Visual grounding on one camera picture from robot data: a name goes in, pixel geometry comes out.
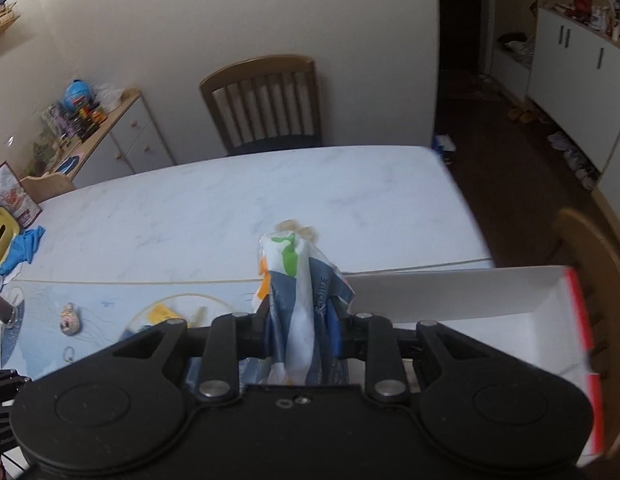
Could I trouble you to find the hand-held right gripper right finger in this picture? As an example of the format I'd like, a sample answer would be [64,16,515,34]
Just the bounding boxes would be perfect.
[330,307,493,404]

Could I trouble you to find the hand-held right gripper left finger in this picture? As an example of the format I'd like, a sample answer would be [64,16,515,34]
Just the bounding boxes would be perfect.
[113,304,274,404]

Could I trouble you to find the white blue plastic packet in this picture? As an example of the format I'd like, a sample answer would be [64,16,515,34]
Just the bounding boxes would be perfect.
[238,232,357,387]

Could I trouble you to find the bunny face plush charm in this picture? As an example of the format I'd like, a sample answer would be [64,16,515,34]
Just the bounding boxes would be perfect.
[59,302,82,335]

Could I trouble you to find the white cardboard box red edge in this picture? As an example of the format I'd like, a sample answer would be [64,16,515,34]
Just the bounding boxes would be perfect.
[342,266,603,467]

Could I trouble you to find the yellow paper piece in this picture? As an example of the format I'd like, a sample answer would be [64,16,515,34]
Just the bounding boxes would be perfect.
[147,304,183,324]

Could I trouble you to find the glass tumbler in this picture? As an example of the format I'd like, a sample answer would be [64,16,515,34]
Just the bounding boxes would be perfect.
[0,287,21,329]

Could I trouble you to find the blue rubber glove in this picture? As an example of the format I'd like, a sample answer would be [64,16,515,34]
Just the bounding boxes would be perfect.
[0,226,47,276]

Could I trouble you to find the yellow tissue box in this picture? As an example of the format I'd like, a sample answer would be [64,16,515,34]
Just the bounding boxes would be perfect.
[0,206,22,275]

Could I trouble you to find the blue white box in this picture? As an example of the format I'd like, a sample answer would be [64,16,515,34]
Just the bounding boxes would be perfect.
[433,134,459,164]

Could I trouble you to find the red printed paper bag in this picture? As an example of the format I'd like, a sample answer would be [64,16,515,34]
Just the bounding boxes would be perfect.
[0,161,43,228]

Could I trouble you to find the pale wooden child chair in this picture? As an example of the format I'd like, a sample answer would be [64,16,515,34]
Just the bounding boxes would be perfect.
[20,173,77,204]

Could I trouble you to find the white sideboard wooden top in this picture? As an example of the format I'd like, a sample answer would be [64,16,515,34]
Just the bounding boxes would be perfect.
[40,89,178,191]

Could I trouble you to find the dark wooden slatted chair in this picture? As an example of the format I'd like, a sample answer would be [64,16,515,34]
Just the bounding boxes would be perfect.
[199,55,324,157]

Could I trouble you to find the light brown wooden chair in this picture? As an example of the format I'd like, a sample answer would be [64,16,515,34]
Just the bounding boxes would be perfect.
[550,208,620,461]

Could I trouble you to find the clear plastic bag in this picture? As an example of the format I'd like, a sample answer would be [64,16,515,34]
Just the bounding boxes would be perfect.
[92,84,127,112]

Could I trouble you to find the yellow slippers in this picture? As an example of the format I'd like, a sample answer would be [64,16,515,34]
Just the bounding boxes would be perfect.
[506,104,551,124]

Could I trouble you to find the white shoes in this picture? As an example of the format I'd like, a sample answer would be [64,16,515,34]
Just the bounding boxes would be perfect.
[546,130,601,187]

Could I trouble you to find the blue globe toy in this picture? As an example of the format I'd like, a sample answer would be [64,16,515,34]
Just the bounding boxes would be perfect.
[65,79,95,111]

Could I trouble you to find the open shelf with clothes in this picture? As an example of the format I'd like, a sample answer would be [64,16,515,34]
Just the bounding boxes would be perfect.
[492,32,535,102]

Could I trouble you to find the white cabinet black handles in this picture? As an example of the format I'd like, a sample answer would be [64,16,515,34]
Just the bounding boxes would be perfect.
[527,5,620,177]

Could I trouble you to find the wooden wall shelf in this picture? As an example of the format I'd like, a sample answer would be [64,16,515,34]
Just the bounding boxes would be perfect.
[0,0,21,39]

